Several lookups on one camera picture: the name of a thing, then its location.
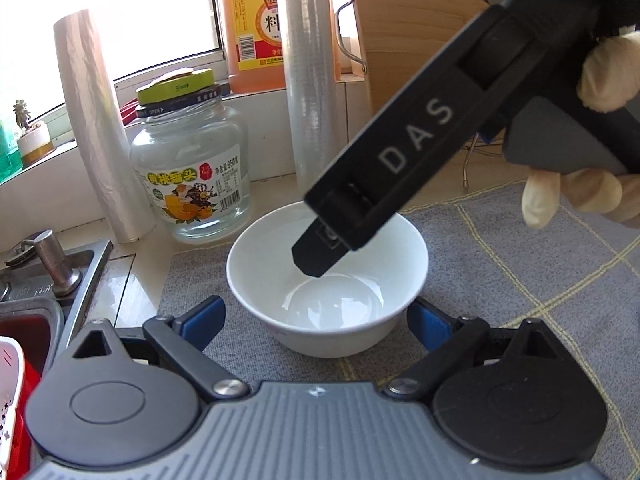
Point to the short cling film roll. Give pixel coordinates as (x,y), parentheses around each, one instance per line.
(100,135)

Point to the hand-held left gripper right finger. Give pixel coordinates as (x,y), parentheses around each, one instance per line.
(427,327)

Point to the white plastic colander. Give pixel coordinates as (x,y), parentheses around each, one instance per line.
(10,385)

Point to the steel sink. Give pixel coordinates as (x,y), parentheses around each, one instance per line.
(85,270)

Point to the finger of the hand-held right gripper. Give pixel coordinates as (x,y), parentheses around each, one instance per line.
(315,255)

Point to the red plastic basin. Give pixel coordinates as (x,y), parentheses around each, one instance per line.
(30,330)

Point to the small potted plant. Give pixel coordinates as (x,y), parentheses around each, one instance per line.
(35,142)

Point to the plain white bowl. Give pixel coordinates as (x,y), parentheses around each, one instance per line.
(260,280)

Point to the steel soap dispenser pump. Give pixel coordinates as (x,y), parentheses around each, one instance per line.
(55,265)

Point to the orange cooking wine bottle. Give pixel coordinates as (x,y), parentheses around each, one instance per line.
(250,25)

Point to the window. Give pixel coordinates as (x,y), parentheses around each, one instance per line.
(125,0)

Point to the grey blue checked towel mat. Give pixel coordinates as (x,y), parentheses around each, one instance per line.
(525,270)

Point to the glass jar green lid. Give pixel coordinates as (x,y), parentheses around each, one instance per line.
(190,160)

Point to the tall cling film roll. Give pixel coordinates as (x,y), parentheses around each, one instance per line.
(310,85)

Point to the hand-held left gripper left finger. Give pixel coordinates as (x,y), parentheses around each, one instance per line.
(202,322)

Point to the person's right hand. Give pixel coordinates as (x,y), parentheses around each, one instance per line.
(610,75)

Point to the bamboo cutting board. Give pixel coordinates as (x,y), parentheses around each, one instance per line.
(400,35)

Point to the green dish soap bottle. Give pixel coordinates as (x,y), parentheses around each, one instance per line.
(7,155)

